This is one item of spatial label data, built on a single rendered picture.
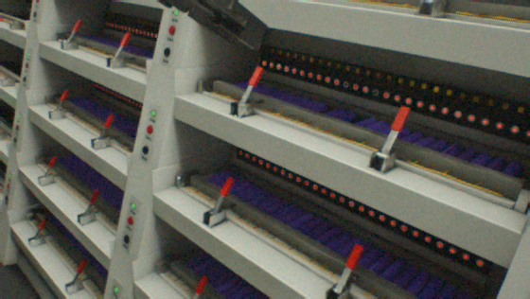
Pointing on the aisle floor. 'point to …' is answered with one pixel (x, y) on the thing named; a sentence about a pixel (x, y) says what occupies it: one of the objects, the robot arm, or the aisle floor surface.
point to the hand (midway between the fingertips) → (229, 21)
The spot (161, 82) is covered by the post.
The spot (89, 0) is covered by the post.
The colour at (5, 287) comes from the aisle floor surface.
